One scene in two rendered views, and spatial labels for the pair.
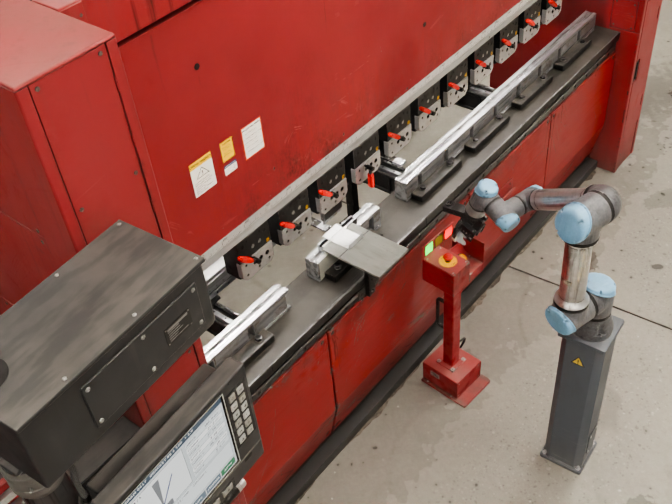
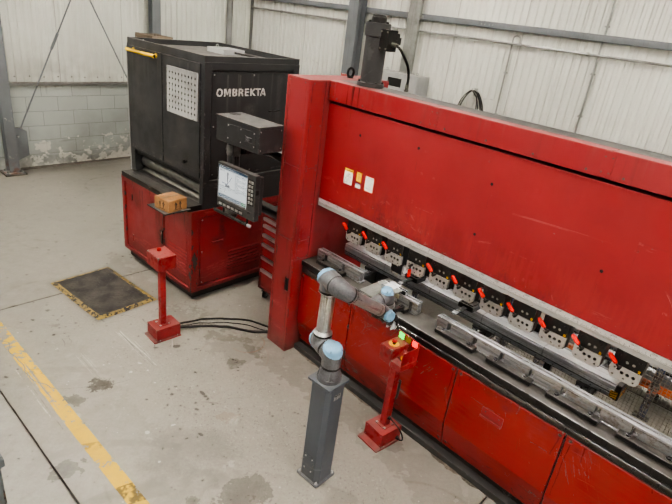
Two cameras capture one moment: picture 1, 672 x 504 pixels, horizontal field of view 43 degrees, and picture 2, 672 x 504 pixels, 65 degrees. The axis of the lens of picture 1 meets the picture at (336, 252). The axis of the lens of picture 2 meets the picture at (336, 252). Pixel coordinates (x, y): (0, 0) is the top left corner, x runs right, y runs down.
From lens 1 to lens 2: 397 cm
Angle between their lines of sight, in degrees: 74
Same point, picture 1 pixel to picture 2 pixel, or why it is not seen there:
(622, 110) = not seen: outside the picture
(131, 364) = (236, 132)
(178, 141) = (345, 154)
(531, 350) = (399, 482)
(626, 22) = not seen: outside the picture
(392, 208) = (429, 321)
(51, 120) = (291, 89)
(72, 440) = (222, 133)
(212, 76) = (363, 144)
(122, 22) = (343, 98)
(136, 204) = (298, 135)
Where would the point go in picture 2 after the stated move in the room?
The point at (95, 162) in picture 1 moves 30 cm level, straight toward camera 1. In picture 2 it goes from (295, 111) to (254, 108)
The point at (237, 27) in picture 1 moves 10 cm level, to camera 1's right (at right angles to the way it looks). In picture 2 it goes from (378, 135) to (378, 138)
